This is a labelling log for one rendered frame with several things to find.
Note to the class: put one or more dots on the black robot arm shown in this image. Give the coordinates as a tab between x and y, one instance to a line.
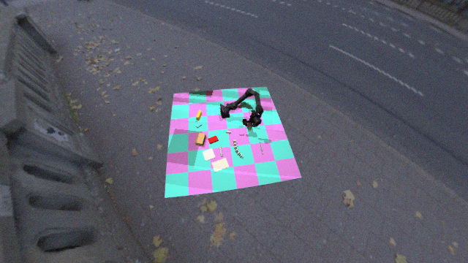
259	109

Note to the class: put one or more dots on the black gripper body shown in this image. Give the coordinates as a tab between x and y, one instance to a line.
245	121

